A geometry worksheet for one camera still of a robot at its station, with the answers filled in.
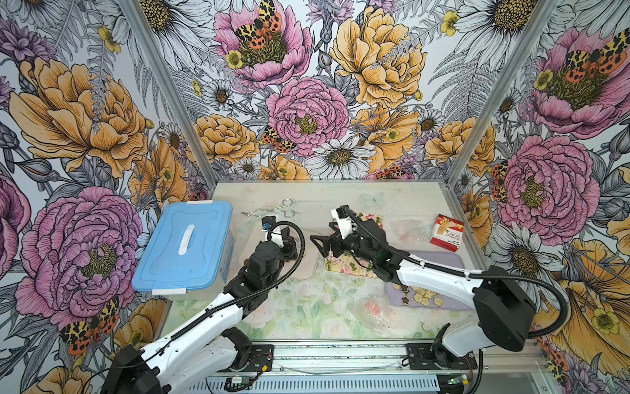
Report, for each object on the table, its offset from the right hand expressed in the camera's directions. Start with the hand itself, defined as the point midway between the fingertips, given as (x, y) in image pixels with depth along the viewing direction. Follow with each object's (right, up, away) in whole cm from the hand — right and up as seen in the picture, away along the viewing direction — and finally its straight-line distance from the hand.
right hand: (321, 236), depth 80 cm
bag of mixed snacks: (+18, -25, +1) cm, 30 cm away
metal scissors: (-17, +11, +35) cm, 40 cm away
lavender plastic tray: (+26, -21, +6) cm, 34 cm away
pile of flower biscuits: (+34, -21, +5) cm, 40 cm away
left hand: (-11, +1, -1) cm, 11 cm away
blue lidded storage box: (-41, -5, -2) cm, 42 cm away
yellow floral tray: (+9, -12, +14) cm, 21 cm away
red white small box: (+50, -1, +19) cm, 54 cm away
